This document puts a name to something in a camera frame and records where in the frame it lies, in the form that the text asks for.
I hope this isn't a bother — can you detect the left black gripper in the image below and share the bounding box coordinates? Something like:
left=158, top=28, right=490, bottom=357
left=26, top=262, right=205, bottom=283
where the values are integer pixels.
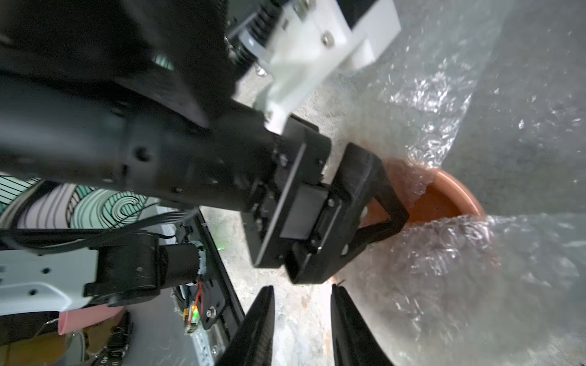
left=241, top=116, right=409, bottom=285

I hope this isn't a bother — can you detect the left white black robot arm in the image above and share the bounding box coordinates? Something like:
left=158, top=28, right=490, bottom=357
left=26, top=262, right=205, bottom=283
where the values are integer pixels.
left=1, top=1, right=409, bottom=323

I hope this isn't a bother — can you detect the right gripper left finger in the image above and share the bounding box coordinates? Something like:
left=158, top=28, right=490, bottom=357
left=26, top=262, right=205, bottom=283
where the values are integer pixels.
left=216, top=286, right=275, bottom=366

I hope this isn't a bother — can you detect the clear bubble wrap sheet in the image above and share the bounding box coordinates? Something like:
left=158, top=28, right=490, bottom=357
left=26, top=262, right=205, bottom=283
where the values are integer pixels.
left=339, top=1, right=585, bottom=365

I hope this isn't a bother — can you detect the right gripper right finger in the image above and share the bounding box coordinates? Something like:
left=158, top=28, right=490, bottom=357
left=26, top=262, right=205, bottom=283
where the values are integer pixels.
left=331, top=285, right=393, bottom=366

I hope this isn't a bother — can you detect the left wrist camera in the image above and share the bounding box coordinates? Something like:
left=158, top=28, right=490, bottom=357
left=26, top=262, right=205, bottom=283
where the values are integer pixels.
left=237, top=0, right=401, bottom=134

